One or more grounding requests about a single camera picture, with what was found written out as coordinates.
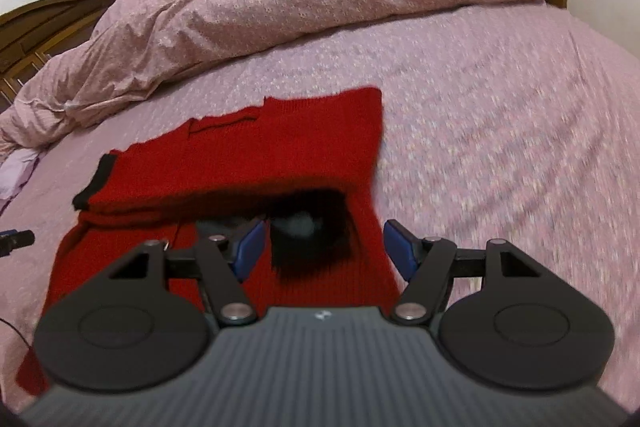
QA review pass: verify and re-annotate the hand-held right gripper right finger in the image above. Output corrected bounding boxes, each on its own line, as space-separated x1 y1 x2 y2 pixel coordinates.
384 219 543 328

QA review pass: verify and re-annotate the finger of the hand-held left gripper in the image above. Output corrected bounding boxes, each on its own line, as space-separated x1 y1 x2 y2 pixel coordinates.
0 230 36 258

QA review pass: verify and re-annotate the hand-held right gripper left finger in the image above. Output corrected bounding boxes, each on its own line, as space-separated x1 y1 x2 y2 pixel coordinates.
107 219 267 327

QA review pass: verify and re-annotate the red knit sweater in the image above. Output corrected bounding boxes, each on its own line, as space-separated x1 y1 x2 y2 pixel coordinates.
15 86 402 397

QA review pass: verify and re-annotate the purple and white cloth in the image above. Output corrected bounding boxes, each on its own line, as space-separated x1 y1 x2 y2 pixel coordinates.
0 149 47 200

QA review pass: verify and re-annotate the pink floral bed sheet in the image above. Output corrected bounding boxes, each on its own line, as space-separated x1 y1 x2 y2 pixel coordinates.
0 2 640 418

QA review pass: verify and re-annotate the wooden wardrobe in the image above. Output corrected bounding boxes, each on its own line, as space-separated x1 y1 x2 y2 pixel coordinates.
0 0 117 112

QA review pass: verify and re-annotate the pink floral duvet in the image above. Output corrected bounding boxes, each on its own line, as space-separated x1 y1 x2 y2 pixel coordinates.
0 0 557 152

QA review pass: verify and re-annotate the thin black cable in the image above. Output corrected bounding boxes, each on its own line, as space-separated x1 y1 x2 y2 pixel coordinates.
0 318 33 350

